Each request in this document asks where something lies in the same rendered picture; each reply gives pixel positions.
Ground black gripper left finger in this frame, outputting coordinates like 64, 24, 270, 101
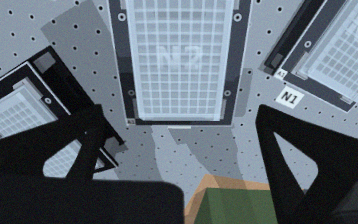
0, 104, 105, 179

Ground pale blue microplate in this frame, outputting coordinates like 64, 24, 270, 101
125, 0, 234, 121
0, 85, 82, 178
298, 0, 358, 103

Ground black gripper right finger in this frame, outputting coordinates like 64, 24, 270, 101
255, 104, 358, 224

